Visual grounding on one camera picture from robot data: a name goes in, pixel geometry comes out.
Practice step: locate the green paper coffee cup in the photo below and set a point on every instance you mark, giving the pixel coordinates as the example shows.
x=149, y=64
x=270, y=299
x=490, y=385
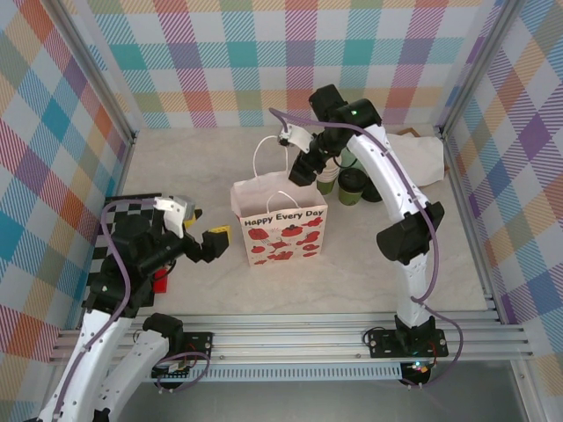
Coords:
x=349, y=198

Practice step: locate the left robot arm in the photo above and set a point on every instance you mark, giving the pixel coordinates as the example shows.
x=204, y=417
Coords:
x=141, y=356

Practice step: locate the aluminium frame post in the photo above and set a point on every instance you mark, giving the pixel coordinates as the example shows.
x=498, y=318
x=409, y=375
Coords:
x=99, y=66
x=478, y=66

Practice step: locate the circuit board with lights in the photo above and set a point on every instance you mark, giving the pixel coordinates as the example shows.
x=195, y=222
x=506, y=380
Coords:
x=420, y=368

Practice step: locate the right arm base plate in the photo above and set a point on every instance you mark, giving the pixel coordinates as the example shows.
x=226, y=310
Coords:
x=380, y=343

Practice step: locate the wide grooved aluminium rail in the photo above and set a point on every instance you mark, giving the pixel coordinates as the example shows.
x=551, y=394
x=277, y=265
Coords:
x=286, y=343

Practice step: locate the small circuit board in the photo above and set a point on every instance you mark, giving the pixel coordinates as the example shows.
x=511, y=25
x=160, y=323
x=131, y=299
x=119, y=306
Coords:
x=173, y=371

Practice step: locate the white red-flower paper bag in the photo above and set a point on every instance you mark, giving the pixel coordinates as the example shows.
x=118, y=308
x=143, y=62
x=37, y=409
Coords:
x=286, y=246

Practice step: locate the stack of paper cups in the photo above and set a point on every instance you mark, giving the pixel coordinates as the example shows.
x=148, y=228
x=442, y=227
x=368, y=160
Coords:
x=327, y=186

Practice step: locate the white paper napkins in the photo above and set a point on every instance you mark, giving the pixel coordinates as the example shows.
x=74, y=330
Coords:
x=422, y=158

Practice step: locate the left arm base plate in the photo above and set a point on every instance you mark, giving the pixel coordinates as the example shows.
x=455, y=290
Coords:
x=200, y=345

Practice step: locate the grey metal panel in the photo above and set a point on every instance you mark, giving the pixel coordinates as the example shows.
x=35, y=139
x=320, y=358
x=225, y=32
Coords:
x=286, y=404

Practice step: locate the black plastic cup lid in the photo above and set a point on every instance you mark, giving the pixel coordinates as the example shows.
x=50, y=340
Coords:
x=352, y=180

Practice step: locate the mint green straw holder cup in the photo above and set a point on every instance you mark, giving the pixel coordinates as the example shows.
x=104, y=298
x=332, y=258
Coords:
x=351, y=159

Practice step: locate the black white checkerboard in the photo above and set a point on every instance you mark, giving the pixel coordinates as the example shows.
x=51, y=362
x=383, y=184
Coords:
x=132, y=204

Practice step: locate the red block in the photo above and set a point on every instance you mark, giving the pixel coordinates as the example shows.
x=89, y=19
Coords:
x=162, y=283

